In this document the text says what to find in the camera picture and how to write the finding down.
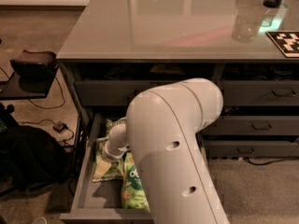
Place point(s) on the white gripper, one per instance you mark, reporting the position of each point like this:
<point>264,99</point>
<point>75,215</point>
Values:
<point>109,150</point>

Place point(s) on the green jalapeno chip bag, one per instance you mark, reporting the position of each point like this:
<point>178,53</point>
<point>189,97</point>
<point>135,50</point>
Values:
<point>111,125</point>
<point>116,169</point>

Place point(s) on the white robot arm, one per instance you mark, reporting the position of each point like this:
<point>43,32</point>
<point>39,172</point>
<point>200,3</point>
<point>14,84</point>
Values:
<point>160,128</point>

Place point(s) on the open grey middle drawer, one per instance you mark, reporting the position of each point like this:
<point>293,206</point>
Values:
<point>100,203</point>

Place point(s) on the front green dang chip bag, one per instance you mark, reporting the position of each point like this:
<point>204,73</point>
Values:
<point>132,193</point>

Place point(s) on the grey top left drawer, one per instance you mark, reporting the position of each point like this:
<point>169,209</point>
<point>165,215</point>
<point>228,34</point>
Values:
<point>113,92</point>

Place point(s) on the grey bottom right drawer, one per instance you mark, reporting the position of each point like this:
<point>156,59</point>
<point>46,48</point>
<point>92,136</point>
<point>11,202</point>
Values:
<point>253,149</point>

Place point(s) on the grey middle right drawer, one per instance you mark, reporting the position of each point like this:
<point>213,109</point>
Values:
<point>254,125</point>

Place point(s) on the grey top right drawer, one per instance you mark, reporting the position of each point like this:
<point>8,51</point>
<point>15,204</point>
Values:
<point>259,93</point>

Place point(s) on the black power adapter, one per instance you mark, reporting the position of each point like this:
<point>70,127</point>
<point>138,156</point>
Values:
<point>59,127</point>

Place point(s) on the black backpack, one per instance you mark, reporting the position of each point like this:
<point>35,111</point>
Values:
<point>31,156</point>

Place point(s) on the grey sneaker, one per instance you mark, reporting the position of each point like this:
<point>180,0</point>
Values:
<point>40,220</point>

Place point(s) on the black device on side table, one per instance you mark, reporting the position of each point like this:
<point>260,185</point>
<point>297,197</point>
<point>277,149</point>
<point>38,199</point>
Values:
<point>34,64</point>

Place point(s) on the black white marker board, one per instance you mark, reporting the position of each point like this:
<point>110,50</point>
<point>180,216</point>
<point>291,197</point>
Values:
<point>286,41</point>

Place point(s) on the grey cabinet frame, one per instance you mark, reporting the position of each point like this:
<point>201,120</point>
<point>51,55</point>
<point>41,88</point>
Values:
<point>80,70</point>

